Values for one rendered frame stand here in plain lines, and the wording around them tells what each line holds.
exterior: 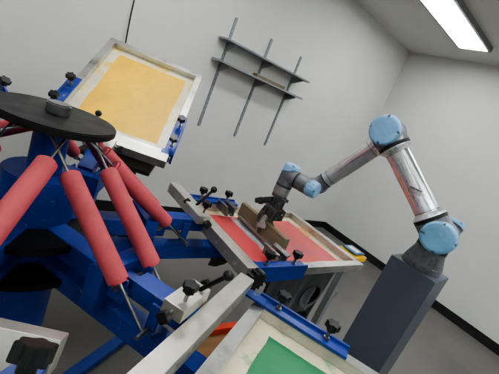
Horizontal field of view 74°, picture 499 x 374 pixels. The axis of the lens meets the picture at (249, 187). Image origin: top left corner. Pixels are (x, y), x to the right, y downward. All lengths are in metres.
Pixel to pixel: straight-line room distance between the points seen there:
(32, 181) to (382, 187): 4.86
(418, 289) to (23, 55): 2.87
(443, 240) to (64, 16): 2.79
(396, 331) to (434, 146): 3.86
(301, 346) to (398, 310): 0.53
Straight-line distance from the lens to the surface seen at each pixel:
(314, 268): 1.52
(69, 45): 3.05
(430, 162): 5.08
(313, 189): 1.42
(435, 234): 1.29
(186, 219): 1.29
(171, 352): 0.75
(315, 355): 1.09
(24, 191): 0.83
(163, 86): 2.10
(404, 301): 1.47
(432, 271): 1.46
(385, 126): 1.31
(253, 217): 1.62
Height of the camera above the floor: 1.56
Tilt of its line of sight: 15 degrees down
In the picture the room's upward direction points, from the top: 23 degrees clockwise
